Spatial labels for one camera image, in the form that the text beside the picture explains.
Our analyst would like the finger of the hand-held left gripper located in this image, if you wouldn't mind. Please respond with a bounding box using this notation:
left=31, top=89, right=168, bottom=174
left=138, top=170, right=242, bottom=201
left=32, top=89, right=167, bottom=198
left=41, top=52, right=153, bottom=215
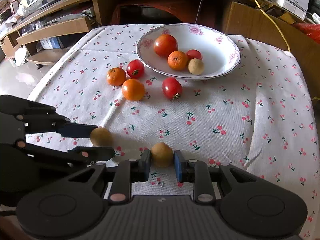
left=0, top=95, right=99, bottom=140
left=14, top=140, right=116, bottom=167

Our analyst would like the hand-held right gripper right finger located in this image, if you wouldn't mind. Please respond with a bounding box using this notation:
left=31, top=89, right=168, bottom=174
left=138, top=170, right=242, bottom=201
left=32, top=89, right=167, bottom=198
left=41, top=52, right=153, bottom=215
left=174, top=150, right=266, bottom=203

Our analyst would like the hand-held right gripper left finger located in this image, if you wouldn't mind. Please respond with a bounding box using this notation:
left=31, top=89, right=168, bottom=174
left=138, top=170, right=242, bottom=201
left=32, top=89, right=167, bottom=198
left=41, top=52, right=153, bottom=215
left=62, top=151, right=152, bottom=203

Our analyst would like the brown longan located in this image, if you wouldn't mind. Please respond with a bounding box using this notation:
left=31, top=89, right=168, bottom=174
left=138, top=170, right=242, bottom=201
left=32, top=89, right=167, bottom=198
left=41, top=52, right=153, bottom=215
left=188, top=58, right=205, bottom=76
left=151, top=142, right=174, bottom=168
left=90, top=127, right=113, bottom=147

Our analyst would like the small tangerine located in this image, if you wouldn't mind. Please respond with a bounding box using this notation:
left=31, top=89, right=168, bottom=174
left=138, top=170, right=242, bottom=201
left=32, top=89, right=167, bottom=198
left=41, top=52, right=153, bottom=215
left=106, top=67, right=127, bottom=86
left=167, top=51, right=189, bottom=71

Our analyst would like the orange tomato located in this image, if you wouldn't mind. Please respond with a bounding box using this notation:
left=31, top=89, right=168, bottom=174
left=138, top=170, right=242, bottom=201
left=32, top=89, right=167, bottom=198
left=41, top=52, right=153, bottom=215
left=121, top=78, right=146, bottom=102

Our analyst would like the red cherry tomato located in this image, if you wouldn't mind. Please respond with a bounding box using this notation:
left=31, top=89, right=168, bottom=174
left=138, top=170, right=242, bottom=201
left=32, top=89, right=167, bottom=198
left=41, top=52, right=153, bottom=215
left=126, top=59, right=145, bottom=79
left=185, top=49, right=203, bottom=61
left=162, top=77, right=183, bottom=100

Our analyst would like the white floral porcelain bowl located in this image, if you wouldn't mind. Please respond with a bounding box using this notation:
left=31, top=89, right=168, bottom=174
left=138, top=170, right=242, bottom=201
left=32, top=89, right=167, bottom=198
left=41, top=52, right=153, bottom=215
left=136, top=23, right=242, bottom=81

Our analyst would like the large red tomato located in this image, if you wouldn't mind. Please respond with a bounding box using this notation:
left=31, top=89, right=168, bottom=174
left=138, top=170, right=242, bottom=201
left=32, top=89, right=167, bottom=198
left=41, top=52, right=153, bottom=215
left=153, top=34, right=179, bottom=58

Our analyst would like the cherry print tablecloth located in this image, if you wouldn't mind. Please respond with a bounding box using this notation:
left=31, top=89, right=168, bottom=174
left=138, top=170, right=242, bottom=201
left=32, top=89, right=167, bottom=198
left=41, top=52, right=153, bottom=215
left=25, top=24, right=320, bottom=240

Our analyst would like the blue box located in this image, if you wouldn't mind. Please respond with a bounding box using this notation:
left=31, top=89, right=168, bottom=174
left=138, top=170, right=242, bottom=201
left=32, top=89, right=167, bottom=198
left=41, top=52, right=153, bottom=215
left=40, top=36, right=64, bottom=50

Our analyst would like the silver media player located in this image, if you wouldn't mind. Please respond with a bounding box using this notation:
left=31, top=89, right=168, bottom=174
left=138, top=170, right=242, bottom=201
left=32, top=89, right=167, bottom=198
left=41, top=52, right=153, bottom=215
left=21, top=11, right=94, bottom=34

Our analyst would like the large red plastic bag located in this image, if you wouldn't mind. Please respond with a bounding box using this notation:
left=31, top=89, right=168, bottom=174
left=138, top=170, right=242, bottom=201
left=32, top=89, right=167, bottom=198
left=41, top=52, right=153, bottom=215
left=111, top=0, right=200, bottom=25

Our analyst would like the wooden television cabinet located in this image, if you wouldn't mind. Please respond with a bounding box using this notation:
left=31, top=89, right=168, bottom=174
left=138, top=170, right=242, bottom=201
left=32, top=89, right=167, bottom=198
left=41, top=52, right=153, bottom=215
left=0, top=0, right=320, bottom=68

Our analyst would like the white box device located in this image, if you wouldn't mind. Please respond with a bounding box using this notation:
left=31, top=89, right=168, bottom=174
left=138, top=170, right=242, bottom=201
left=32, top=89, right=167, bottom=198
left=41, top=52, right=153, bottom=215
left=270, top=0, right=307, bottom=19

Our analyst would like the black cable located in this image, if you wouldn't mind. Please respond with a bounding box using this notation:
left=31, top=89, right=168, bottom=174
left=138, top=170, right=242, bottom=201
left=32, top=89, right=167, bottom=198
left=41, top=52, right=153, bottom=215
left=195, top=0, right=209, bottom=24

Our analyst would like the yellow cable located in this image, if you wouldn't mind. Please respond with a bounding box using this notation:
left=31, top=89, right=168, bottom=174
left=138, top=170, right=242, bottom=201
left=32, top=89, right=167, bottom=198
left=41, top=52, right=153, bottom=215
left=241, top=0, right=292, bottom=52

